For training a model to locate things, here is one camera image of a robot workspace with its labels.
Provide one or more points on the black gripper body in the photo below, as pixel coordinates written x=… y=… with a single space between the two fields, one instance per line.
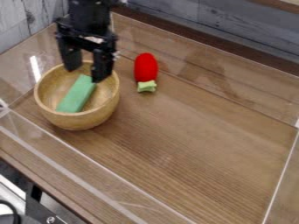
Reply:
x=85 y=33

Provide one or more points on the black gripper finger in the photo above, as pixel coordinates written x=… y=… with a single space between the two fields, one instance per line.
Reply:
x=69 y=54
x=102 y=64

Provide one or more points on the light wooden bowl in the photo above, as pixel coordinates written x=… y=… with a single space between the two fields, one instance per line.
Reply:
x=53 y=86

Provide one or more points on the green rectangular block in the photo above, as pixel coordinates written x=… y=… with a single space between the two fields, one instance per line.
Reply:
x=77 y=96

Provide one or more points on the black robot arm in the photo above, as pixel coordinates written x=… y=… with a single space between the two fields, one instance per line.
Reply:
x=90 y=8

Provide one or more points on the red plush strawberry toy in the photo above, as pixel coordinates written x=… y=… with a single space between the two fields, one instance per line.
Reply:
x=145 y=72

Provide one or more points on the clear acrylic enclosure panel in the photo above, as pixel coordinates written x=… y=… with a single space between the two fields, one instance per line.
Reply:
x=86 y=188

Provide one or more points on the black metal table bracket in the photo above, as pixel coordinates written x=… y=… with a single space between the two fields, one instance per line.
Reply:
x=36 y=210

